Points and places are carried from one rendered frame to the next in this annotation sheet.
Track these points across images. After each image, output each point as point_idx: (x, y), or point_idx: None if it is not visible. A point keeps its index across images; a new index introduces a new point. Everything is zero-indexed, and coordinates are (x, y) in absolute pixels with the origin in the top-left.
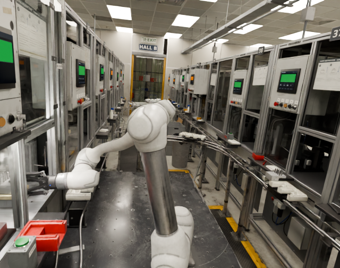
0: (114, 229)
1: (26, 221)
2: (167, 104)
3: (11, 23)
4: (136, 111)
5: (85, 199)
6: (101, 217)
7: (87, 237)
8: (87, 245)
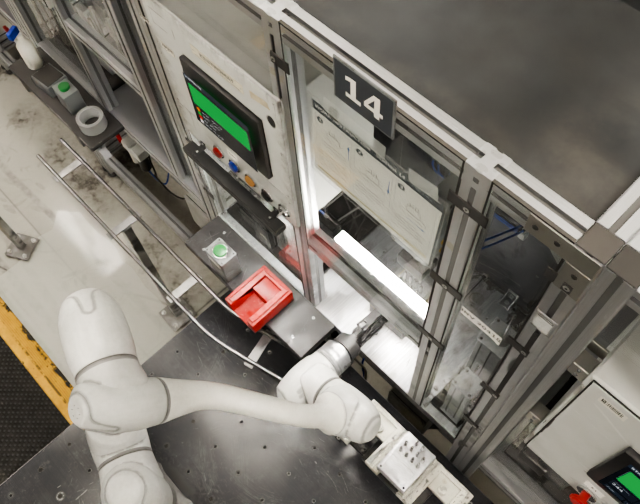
0: (290, 474)
1: (308, 297)
2: (75, 388)
3: (271, 119)
4: (92, 297)
5: None
6: (342, 482)
7: None
8: None
